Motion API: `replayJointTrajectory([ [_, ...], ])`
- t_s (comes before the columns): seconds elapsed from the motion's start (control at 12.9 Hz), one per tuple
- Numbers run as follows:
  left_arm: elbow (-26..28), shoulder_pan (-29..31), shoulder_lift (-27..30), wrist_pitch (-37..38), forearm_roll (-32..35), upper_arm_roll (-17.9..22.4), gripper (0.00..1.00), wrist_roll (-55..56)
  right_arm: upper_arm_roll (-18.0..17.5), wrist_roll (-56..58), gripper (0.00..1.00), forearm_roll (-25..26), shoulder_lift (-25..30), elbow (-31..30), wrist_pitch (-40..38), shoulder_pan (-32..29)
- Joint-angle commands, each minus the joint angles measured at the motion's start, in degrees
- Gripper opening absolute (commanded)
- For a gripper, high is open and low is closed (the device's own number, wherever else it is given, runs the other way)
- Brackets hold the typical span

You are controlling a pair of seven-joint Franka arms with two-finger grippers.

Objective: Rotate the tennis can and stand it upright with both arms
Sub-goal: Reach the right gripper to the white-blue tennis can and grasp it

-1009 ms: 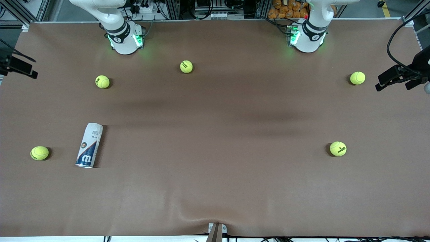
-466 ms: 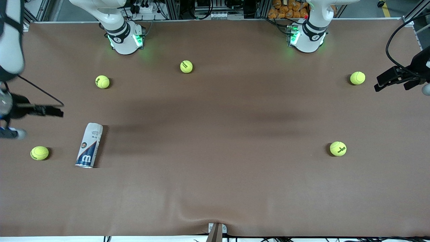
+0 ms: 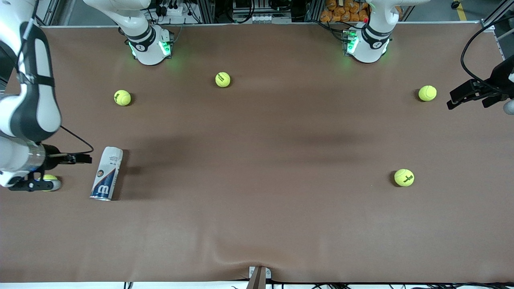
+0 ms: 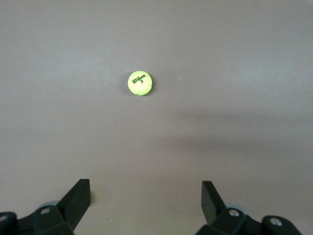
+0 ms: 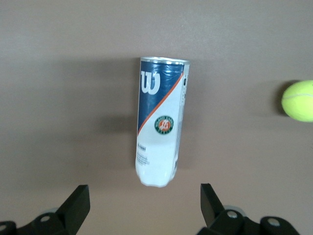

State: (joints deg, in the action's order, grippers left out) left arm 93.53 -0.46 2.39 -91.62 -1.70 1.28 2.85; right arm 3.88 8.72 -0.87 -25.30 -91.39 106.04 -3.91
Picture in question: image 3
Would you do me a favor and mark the white and blue tennis can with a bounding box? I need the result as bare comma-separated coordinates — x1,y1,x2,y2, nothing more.
89,146,124,201

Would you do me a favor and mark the pile of orange objects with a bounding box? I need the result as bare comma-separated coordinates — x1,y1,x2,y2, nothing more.
320,0,371,23

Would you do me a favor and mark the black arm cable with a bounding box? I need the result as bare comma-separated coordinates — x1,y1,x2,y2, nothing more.
461,20,514,92
60,126,94,155

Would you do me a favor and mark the white power strip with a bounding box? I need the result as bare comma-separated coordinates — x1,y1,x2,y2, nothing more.
158,3,186,16

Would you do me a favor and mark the white terminal block row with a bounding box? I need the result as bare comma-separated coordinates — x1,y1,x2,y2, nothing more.
233,14,292,24

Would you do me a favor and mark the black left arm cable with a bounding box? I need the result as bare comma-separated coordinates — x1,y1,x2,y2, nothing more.
461,20,514,92

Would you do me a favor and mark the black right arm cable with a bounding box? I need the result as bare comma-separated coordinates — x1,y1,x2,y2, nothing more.
60,126,94,155

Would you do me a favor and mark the metal table edge bracket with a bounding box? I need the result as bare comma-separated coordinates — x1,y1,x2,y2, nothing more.
247,266,272,289

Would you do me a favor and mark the brown table mat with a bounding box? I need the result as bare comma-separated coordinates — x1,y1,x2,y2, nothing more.
0,22,514,283

